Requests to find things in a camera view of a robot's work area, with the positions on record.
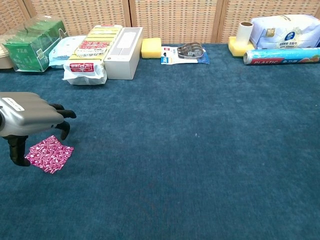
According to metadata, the light blue wet wipes pack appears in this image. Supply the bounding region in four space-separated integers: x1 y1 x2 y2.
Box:
48 34 88 69

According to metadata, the woven bamboo folding screen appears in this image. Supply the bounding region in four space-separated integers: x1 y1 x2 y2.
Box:
0 0 320 45

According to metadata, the dark blue felt mat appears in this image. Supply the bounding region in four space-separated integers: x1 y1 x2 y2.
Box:
0 42 320 240

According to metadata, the white blue tissue pack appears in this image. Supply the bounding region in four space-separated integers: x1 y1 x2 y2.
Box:
249 14 320 50

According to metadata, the blue plastic wrap roll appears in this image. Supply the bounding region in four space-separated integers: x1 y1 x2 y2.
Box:
243 47 320 66

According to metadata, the yellow green sponge multipack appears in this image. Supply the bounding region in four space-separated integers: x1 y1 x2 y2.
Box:
61 24 124 86

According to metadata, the long white power strip box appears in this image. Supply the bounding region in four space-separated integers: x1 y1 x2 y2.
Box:
103 26 144 81

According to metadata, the yellow sponge with green base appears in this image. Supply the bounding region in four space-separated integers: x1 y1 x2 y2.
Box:
227 36 256 59

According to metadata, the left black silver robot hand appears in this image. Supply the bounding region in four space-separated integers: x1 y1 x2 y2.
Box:
0 91 77 168

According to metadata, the correction tape blister pack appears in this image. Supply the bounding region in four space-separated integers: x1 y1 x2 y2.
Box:
160 42 210 65

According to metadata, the green tea bag box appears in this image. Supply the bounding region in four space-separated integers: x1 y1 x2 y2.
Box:
2 15 70 73

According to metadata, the white lint roller refill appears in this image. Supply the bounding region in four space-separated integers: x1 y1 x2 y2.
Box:
236 21 255 50

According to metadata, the plain yellow sponge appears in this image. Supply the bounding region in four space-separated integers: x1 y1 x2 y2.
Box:
140 37 163 60

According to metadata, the beige lunch box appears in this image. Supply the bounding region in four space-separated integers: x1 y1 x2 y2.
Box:
0 34 15 70

